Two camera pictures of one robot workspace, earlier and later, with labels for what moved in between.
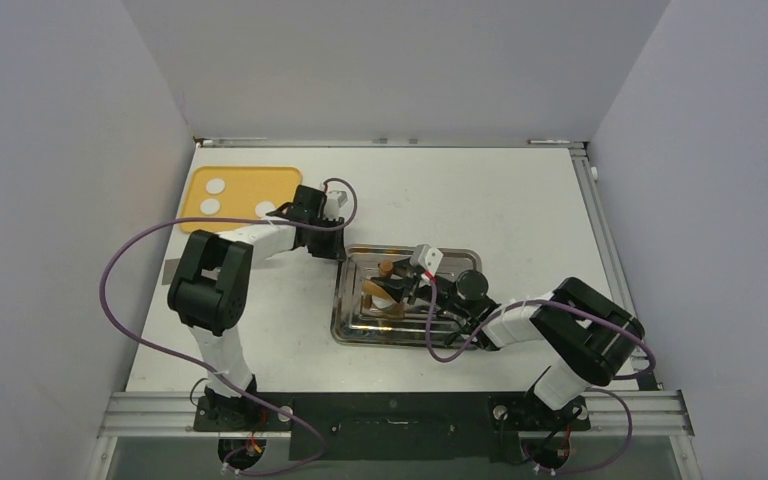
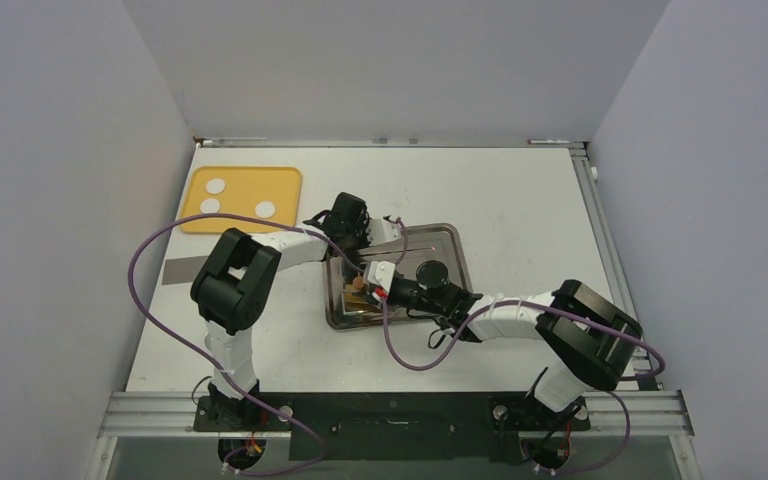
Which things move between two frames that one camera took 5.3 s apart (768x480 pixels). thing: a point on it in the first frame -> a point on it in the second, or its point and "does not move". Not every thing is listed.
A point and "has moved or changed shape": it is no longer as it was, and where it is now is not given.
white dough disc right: (262, 208) does not move
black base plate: (400, 426) does not move
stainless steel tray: (361, 315) has moved or changed shape
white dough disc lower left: (210, 206) does not move
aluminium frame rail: (610, 256) does not move
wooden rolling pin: (372, 288) has moved or changed shape
